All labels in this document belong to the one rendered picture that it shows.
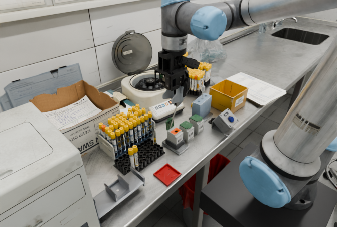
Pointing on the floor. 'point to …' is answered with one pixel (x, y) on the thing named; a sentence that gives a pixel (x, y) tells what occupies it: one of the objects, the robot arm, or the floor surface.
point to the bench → (293, 64)
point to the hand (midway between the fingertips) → (177, 102)
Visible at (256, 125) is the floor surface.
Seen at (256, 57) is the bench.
